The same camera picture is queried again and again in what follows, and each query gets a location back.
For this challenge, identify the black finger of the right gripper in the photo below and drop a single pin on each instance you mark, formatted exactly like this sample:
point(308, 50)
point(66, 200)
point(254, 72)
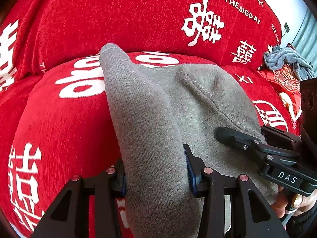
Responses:
point(255, 147)
point(279, 137)

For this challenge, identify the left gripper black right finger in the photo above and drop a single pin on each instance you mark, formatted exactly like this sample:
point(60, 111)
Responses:
point(233, 206)

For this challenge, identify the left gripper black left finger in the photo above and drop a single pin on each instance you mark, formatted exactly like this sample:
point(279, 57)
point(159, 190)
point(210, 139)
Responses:
point(68, 214)

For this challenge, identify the grey knit garment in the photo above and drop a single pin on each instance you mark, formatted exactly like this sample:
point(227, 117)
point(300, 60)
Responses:
point(155, 111)

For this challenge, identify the person's right hand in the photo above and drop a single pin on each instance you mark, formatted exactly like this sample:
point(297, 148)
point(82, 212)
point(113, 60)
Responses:
point(301, 203)

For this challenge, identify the red embroidered cushion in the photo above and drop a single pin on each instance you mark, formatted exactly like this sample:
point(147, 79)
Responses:
point(287, 86)

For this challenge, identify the blue-grey fluffy towel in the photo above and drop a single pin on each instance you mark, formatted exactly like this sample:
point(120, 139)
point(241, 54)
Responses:
point(278, 56)

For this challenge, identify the red sofa cover with characters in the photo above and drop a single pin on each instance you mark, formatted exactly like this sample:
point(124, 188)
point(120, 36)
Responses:
point(55, 118)

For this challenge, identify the black camera box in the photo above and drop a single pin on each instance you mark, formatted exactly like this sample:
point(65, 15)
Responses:
point(308, 107)

